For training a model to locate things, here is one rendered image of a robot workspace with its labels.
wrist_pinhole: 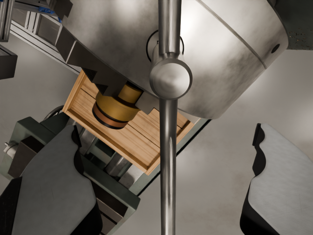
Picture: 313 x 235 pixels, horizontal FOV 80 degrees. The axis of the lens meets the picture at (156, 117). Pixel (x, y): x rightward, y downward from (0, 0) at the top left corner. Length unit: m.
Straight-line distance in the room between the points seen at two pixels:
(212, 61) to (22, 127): 0.72
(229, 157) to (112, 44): 1.53
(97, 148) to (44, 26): 1.06
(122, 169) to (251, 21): 0.67
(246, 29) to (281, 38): 0.05
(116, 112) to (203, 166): 1.42
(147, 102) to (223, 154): 1.35
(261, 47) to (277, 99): 1.32
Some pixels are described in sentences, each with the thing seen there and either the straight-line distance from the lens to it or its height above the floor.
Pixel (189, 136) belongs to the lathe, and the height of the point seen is 0.54.
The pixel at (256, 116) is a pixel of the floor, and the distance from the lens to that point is 1.54.
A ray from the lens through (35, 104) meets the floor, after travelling 2.13.
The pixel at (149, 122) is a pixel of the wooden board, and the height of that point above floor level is 0.88.
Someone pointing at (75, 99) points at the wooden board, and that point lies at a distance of 0.68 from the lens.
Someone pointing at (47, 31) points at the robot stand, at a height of 0.21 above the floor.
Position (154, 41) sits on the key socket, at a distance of 0.18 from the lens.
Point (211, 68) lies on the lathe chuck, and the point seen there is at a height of 1.21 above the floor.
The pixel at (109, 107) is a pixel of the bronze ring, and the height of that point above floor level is 1.12.
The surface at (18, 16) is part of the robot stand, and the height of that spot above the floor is 0.21.
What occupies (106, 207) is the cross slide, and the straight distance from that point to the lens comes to 0.72.
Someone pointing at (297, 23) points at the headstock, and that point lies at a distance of 0.32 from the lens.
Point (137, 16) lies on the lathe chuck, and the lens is 0.18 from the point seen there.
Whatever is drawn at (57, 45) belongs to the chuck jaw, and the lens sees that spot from 0.28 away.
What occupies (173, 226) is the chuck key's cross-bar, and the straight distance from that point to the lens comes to 0.17.
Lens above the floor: 1.41
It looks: 66 degrees down
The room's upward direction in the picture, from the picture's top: 146 degrees counter-clockwise
